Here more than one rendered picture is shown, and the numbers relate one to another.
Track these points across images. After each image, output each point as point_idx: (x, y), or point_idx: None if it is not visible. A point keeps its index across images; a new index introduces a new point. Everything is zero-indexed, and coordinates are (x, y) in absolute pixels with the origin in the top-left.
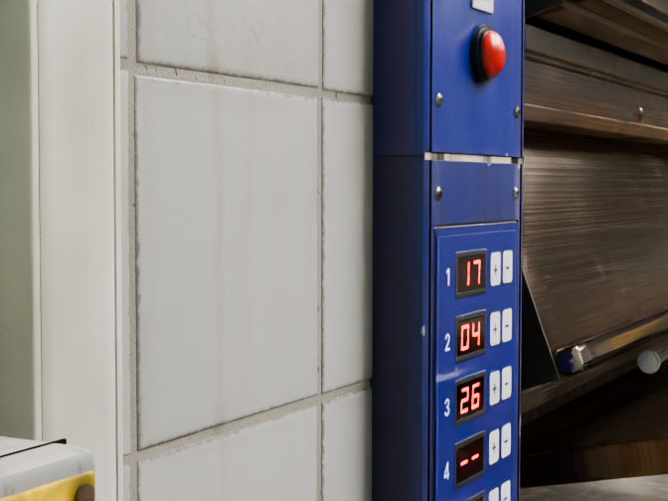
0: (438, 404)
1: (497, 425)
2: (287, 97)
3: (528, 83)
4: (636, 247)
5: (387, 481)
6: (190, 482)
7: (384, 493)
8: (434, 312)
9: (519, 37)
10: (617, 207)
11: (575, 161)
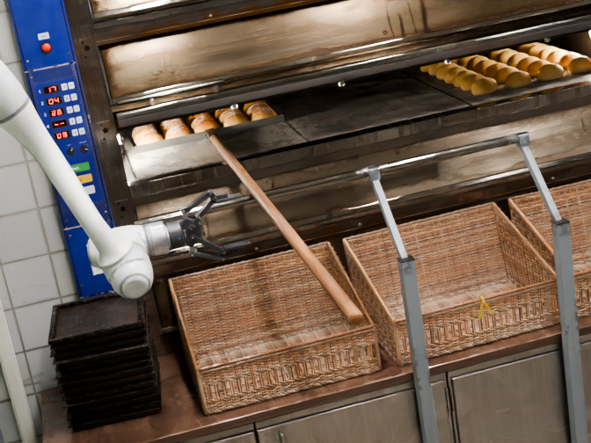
0: (40, 114)
1: (73, 117)
2: None
3: (106, 34)
4: (211, 57)
5: None
6: None
7: None
8: (35, 98)
9: (67, 37)
10: (202, 46)
11: (171, 38)
